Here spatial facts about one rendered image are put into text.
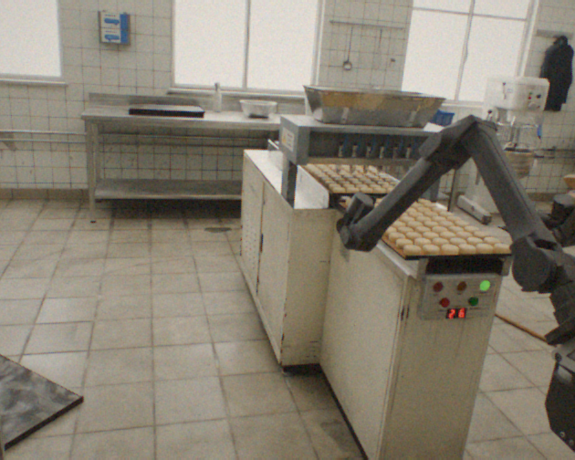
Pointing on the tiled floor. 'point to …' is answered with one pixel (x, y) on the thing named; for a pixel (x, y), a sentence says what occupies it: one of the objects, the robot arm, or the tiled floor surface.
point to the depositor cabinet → (287, 261)
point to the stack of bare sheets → (27, 400)
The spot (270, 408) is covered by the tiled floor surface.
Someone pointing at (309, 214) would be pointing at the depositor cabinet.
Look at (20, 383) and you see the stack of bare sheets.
